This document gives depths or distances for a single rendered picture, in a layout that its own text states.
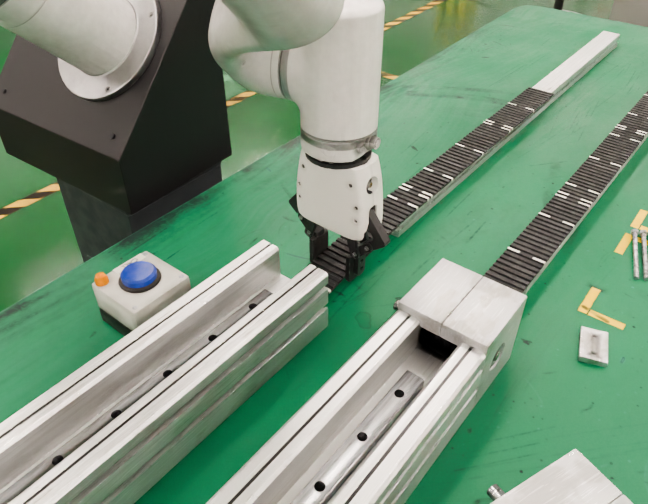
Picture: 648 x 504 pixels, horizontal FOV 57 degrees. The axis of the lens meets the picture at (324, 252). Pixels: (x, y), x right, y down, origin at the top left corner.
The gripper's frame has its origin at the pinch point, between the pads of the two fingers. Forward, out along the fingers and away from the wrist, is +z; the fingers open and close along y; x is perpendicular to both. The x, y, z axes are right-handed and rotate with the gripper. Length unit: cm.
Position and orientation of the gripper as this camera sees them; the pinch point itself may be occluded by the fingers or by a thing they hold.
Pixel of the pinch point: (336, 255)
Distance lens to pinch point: 76.6
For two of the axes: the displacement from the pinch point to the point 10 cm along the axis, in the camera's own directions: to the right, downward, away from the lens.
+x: -6.2, 4.9, -6.1
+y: -7.8, -3.9, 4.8
